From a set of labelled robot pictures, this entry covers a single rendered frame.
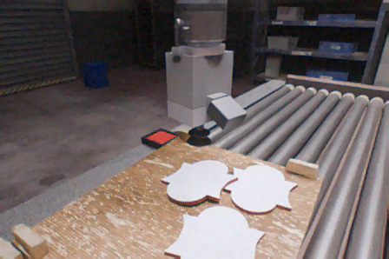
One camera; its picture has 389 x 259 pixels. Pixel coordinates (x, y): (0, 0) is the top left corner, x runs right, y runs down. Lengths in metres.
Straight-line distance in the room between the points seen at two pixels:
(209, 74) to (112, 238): 0.27
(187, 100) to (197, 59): 0.06
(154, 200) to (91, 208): 0.10
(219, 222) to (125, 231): 0.14
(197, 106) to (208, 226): 0.18
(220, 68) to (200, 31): 0.07
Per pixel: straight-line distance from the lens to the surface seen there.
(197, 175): 0.51
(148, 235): 0.42
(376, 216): 0.56
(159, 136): 0.70
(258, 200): 0.47
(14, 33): 5.28
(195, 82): 0.38
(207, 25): 0.38
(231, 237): 0.40
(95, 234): 0.44
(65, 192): 0.58
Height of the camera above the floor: 1.23
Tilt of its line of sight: 24 degrees down
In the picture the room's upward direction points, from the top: straight up
